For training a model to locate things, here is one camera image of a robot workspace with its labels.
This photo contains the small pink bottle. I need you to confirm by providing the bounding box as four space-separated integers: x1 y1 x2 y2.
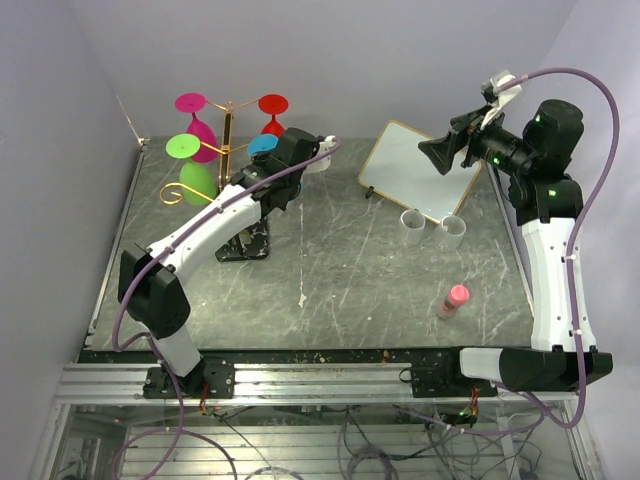
437 284 470 319

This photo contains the aluminium frame rail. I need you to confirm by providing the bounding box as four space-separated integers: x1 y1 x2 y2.
52 362 584 406

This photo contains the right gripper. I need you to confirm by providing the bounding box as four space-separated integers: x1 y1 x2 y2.
419 103 535 177

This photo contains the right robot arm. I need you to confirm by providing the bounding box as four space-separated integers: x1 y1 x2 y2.
417 99 613 396

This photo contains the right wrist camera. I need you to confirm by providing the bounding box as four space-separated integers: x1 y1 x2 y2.
480 70 522 130

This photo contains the red plastic wine glass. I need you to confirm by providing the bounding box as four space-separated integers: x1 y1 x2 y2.
258 93 289 137

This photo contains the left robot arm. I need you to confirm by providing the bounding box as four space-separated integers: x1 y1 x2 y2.
112 127 339 397

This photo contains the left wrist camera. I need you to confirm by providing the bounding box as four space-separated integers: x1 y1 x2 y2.
305 135 336 175

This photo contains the blue plastic wine glass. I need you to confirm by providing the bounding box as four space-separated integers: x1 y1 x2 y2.
247 134 279 157

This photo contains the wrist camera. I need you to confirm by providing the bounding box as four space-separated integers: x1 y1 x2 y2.
305 135 336 175
480 70 522 130

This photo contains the clear glass cup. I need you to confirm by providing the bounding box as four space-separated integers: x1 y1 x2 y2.
397 209 426 246
434 215 467 250

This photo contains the gold framed whiteboard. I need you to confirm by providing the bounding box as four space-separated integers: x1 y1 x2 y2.
358 120 482 224

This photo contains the pink plastic wine glass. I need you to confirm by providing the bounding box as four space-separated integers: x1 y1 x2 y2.
174 92 219 164

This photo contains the gold wine glass rack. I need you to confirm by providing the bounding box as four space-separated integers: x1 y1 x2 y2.
160 97 269 262

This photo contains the green plastic wine glass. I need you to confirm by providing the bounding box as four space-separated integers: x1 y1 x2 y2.
166 133 218 206

